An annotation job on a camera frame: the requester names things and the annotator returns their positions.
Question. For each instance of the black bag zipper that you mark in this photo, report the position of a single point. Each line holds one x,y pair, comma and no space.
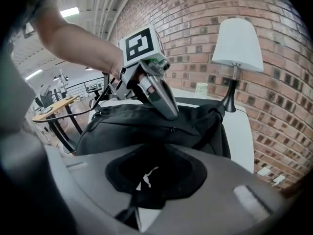
146,125

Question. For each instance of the black office chair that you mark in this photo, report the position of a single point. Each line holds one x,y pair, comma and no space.
46,99

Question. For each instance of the white shade table lamp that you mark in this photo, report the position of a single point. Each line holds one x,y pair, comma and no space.
238,45

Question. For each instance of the person's left hand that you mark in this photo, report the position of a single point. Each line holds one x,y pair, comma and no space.
141,77

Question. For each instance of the white cup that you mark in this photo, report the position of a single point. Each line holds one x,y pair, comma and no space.
201,88

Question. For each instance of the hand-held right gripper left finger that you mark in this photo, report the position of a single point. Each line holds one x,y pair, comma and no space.
80,180

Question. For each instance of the long ceiling light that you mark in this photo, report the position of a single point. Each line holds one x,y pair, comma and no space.
33,74
69,12

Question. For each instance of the black metal railing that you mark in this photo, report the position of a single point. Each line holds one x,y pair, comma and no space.
80,87

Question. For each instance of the wooden table with black legs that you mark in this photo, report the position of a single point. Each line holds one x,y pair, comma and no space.
58,105

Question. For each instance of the white paper sheet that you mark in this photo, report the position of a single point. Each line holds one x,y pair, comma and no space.
264,171
278,179

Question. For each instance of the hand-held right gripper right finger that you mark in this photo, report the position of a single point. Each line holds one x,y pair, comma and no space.
220,180

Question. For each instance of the black bag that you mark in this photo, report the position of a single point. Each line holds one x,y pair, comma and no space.
137,133

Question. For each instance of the person's left forearm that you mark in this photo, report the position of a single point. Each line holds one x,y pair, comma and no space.
80,45

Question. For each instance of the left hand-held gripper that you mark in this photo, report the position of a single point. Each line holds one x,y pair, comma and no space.
139,45

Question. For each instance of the person's grey shirt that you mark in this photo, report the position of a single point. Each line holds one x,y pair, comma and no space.
14,92

